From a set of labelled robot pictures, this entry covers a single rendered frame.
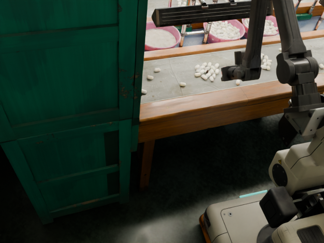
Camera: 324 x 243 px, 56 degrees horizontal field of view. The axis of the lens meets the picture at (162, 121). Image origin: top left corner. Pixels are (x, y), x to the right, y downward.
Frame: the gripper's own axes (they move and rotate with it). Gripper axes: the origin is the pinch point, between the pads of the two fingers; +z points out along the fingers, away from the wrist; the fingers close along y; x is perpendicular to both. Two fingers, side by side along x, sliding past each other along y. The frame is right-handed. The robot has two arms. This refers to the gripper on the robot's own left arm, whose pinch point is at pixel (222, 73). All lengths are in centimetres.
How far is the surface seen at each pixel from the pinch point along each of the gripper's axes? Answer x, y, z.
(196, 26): -28, -15, 57
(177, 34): -23.0, 5.0, 42.8
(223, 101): 13.9, 1.9, -2.0
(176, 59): -8.8, 12.8, 28.3
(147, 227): 88, 42, 30
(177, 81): 2.5, 18.7, 15.4
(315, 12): -30, -112, 56
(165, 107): 12.4, 31.5, 0.4
